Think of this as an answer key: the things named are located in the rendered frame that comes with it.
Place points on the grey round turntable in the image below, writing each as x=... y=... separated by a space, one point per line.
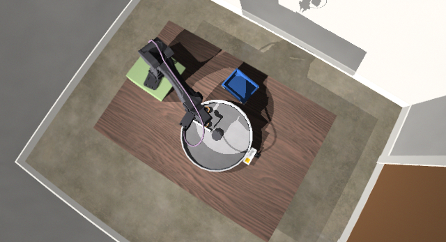
x=226 y=140

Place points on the blue open crate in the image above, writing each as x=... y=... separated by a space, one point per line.
x=240 y=86

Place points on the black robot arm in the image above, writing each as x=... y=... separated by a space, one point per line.
x=151 y=55

